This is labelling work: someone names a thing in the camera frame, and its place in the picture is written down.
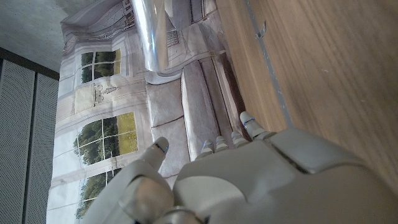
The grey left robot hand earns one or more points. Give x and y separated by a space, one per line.
264 186

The clear plastic wrap roll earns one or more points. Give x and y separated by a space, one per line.
150 34

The printed living room backdrop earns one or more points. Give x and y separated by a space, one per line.
124 99

